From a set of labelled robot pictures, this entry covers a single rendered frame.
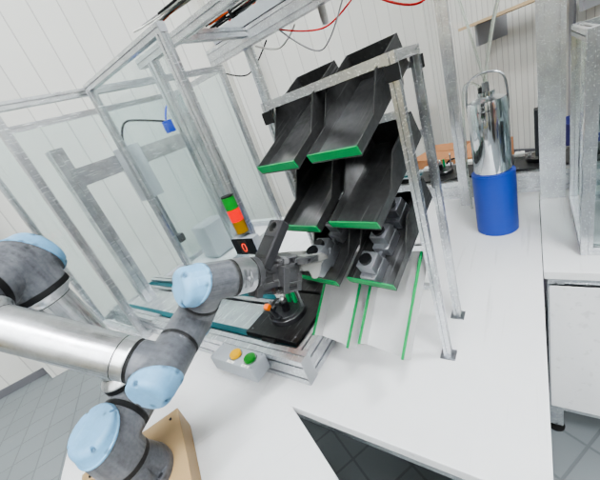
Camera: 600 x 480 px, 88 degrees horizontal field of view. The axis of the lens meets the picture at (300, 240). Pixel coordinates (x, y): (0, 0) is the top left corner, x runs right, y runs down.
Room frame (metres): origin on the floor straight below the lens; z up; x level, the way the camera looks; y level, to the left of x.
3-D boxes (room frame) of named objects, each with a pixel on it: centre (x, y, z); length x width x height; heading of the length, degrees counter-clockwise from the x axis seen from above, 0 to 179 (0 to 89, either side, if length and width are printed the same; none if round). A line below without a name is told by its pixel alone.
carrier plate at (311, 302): (0.97, 0.14, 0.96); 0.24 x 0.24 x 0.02; 49
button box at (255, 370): (0.86, 0.34, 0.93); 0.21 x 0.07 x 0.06; 49
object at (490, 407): (1.30, -0.16, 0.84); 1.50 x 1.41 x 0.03; 49
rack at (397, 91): (0.82, -0.22, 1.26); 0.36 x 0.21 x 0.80; 49
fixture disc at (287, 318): (0.97, 0.14, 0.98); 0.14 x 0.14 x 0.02
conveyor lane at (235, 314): (1.18, 0.35, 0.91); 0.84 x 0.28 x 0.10; 49
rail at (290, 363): (1.03, 0.44, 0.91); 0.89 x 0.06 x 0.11; 49
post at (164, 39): (1.20, 0.18, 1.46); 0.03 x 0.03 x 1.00; 49
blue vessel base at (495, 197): (1.17, -0.84, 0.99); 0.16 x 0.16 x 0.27
